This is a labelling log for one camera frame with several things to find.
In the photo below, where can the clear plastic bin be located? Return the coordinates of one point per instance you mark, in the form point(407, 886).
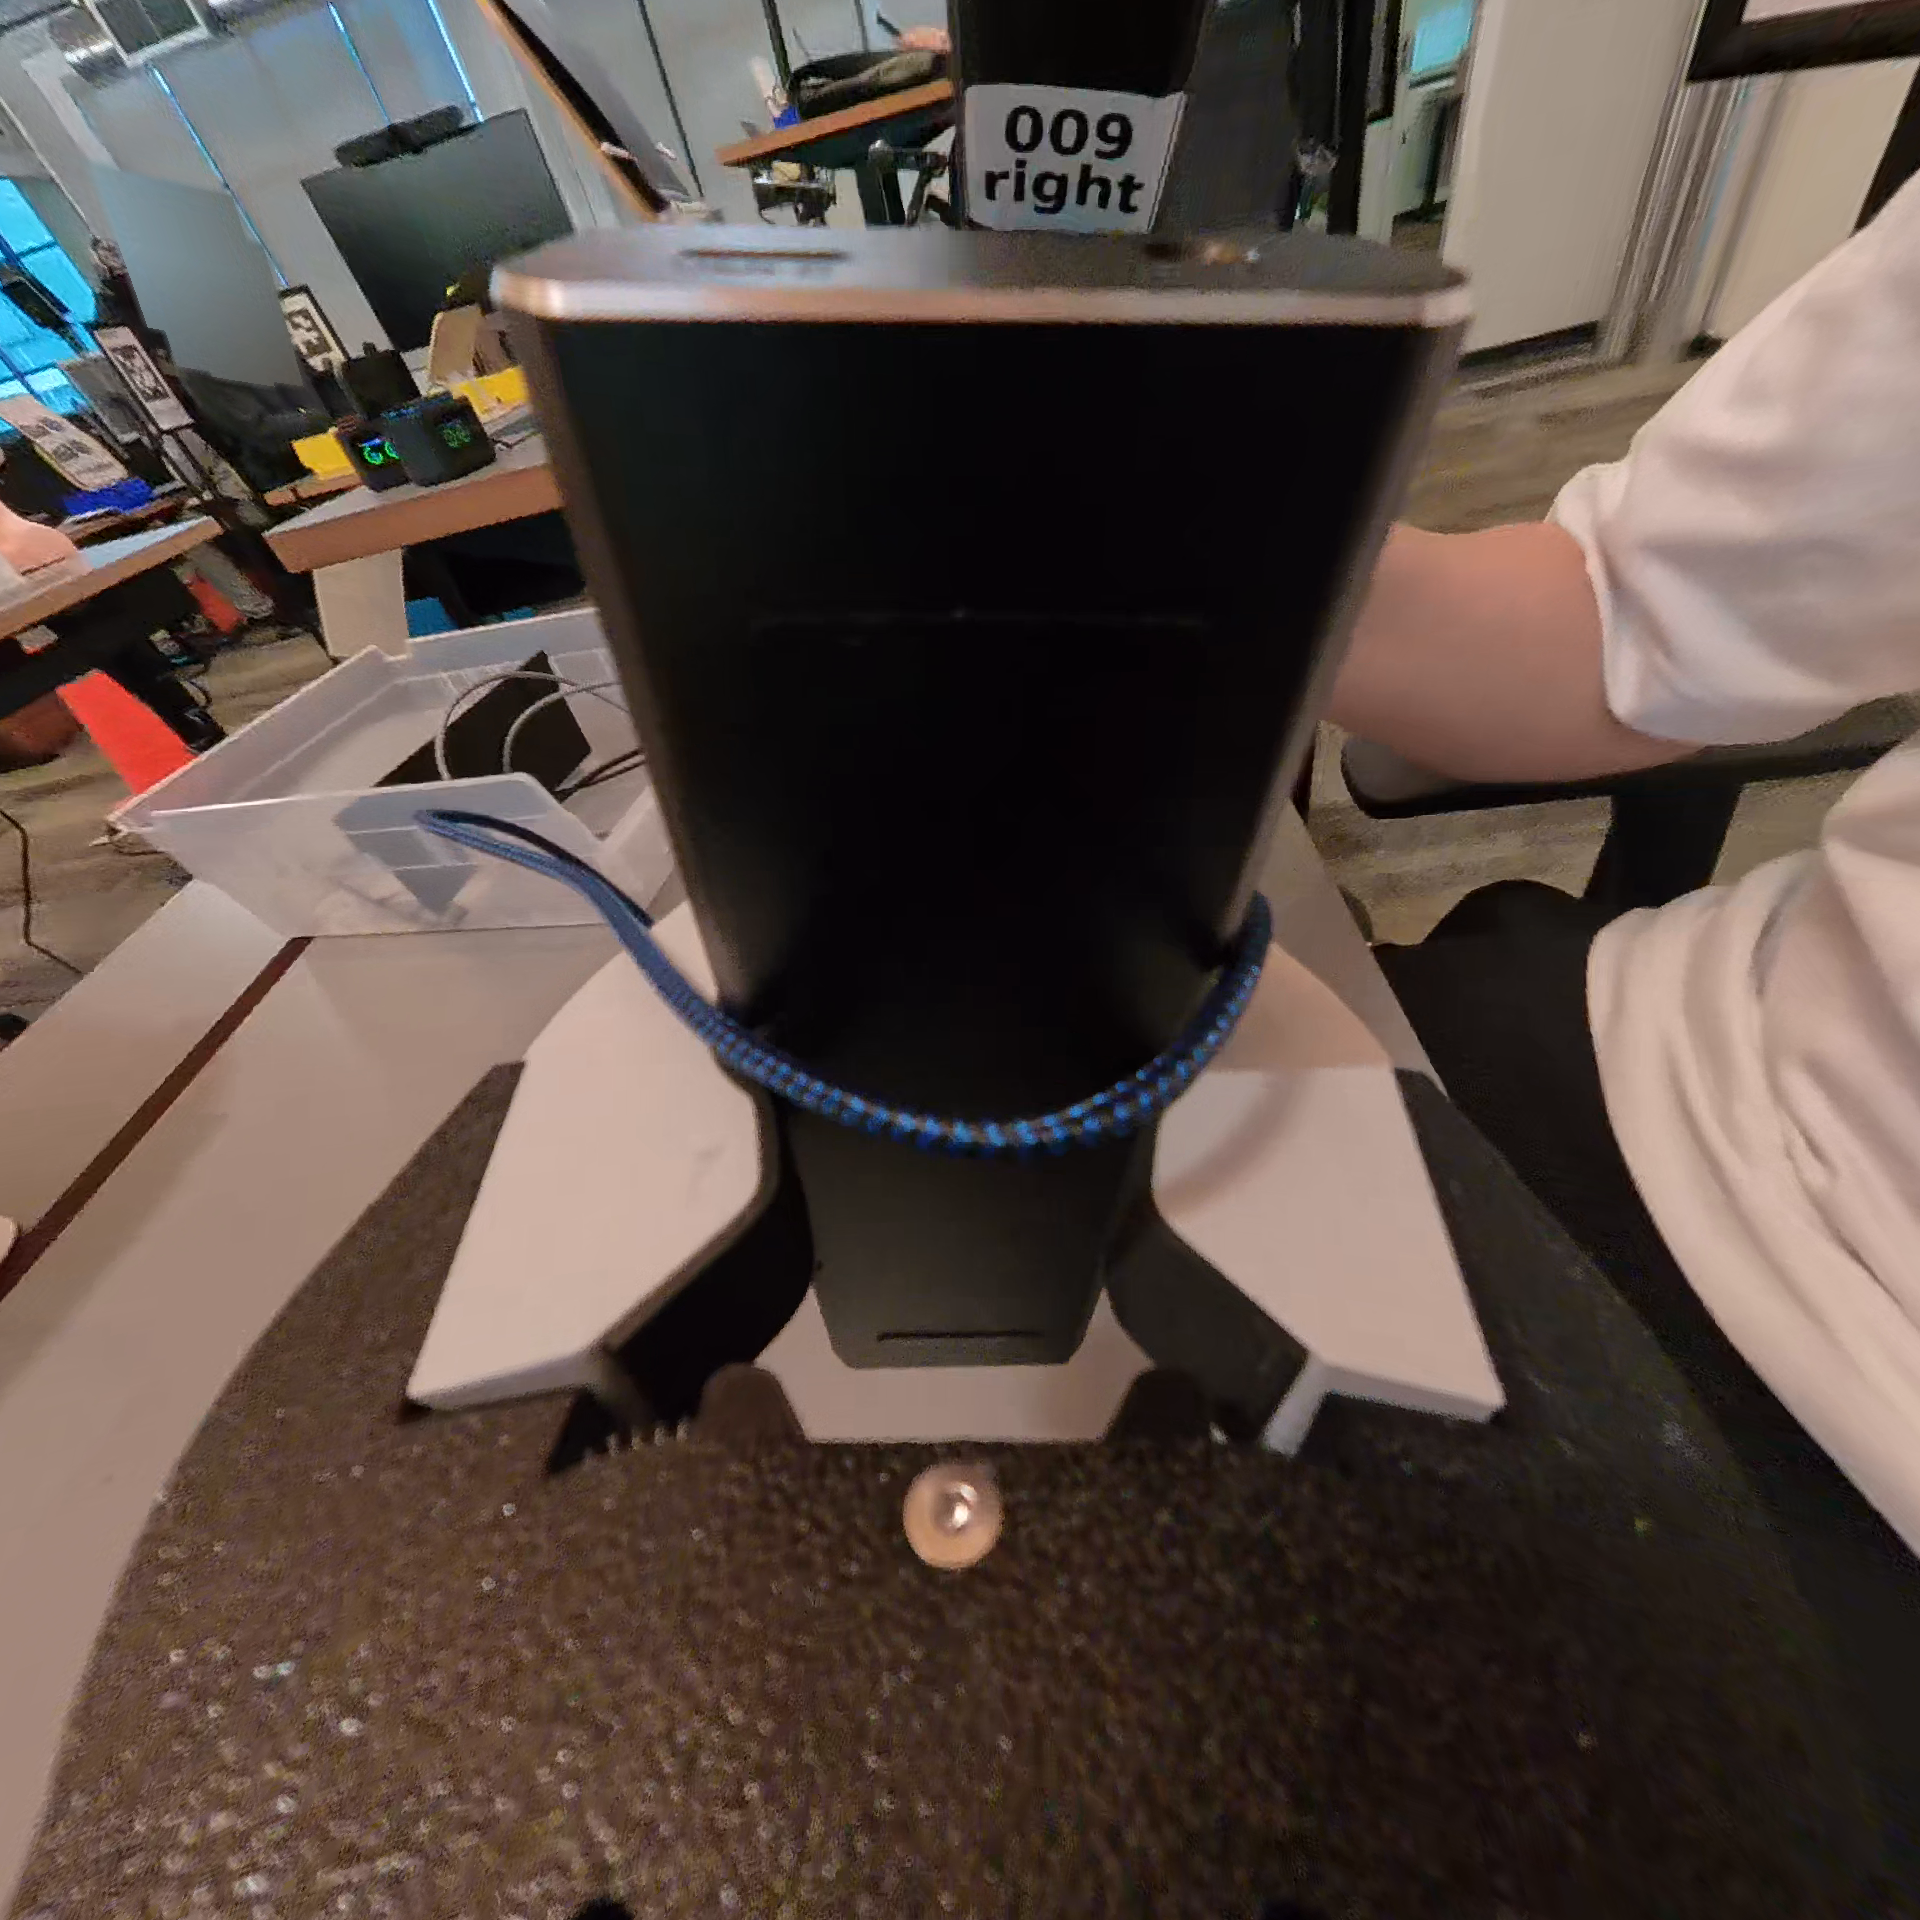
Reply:
point(271, 870)

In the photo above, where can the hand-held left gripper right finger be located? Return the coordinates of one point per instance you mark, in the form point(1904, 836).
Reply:
point(1322, 1229)

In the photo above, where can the black multiport usb hub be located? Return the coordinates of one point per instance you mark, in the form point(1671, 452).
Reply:
point(961, 676)

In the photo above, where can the black device green lights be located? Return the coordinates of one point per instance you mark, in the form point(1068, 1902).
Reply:
point(444, 444)

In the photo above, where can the yellow plastic bin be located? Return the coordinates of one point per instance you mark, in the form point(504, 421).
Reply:
point(497, 398)

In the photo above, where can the person's right forearm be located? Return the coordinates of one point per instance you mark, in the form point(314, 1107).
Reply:
point(1471, 648)

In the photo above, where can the black monitor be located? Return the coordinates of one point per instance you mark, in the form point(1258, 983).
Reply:
point(449, 225)

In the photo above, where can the black white printed tag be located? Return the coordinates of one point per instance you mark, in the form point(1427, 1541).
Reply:
point(314, 329)
point(141, 378)

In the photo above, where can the orange traffic cone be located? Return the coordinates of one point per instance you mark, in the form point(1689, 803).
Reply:
point(127, 737)

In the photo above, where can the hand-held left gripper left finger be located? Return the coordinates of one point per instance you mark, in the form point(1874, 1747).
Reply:
point(614, 1199)

